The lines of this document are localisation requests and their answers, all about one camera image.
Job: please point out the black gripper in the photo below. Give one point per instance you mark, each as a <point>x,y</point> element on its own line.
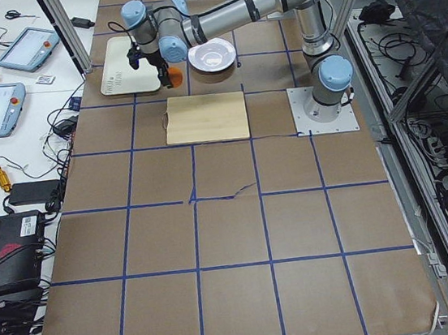
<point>153,59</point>

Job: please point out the orange fruit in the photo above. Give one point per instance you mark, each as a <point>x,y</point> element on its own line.
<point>175,77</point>

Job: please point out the white round plate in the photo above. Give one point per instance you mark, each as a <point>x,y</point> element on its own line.
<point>213,56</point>

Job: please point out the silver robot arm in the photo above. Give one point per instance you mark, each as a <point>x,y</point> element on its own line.
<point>163,33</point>

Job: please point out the cream bear tray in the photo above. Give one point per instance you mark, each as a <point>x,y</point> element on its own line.
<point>118,75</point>

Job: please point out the bamboo cutting board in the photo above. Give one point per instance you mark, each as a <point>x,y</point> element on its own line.
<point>211,117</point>

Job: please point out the black power adapter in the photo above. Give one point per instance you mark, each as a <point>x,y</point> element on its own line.
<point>78,22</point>

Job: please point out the small printed card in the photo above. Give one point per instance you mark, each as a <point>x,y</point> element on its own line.
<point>45,79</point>

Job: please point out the far blue teach pendant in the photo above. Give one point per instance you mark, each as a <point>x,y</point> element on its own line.
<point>30,49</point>

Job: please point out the black laptop charger brick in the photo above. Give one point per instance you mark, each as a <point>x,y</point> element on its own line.
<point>33,192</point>

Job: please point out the gold metal cylinder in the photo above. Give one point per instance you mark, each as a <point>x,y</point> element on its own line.
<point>5,182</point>

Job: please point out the black electronics box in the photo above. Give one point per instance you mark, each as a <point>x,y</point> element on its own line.
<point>21,240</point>

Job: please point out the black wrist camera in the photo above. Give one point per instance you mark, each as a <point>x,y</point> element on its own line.
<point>134,56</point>

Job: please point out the aluminium frame post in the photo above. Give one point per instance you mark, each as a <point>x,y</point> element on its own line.
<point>62,25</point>

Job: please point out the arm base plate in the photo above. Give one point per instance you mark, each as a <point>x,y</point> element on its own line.
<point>311,118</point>

